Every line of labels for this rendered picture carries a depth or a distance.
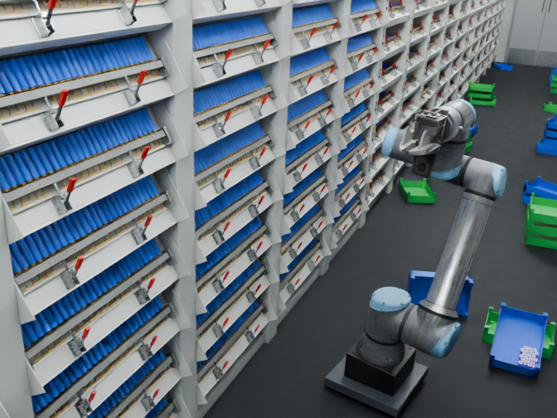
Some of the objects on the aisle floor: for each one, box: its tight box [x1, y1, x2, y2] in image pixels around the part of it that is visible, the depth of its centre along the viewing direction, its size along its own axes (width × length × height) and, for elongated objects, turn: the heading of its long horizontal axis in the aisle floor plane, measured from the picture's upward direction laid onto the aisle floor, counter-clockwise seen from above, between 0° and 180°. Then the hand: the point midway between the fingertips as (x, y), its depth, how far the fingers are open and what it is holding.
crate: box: [406, 270, 474, 318], centre depth 301 cm, size 8×30×20 cm, turn 79°
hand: (406, 153), depth 146 cm, fingers closed
